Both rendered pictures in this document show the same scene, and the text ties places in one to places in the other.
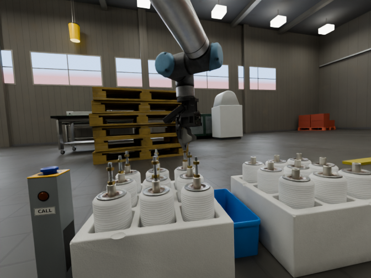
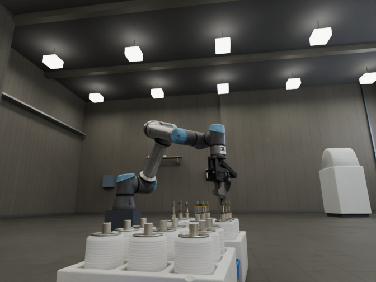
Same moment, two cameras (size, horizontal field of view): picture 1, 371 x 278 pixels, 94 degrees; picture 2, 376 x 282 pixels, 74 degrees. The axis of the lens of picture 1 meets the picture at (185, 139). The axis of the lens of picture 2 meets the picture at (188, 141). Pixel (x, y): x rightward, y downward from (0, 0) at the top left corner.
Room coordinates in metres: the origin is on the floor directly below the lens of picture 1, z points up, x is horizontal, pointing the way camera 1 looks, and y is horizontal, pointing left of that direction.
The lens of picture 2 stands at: (1.05, -1.12, 0.32)
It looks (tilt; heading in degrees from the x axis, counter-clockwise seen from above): 14 degrees up; 114
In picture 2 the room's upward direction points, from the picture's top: 1 degrees counter-clockwise
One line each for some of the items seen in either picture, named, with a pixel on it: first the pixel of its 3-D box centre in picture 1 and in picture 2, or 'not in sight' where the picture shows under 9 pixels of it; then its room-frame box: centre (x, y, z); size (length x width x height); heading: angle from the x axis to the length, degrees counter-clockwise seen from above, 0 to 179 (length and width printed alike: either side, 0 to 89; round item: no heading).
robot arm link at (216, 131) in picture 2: (184, 74); (216, 136); (0.71, -0.01, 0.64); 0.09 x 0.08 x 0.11; 151
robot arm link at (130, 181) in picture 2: not in sight; (126, 183); (0.00, 0.25, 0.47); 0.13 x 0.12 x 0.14; 61
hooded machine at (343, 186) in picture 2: not in sight; (341, 181); (2.02, 6.30, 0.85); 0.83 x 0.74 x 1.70; 109
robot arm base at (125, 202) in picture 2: not in sight; (125, 201); (-0.01, 0.24, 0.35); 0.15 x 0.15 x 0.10
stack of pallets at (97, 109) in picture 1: (140, 125); not in sight; (2.84, 0.73, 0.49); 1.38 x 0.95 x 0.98; 112
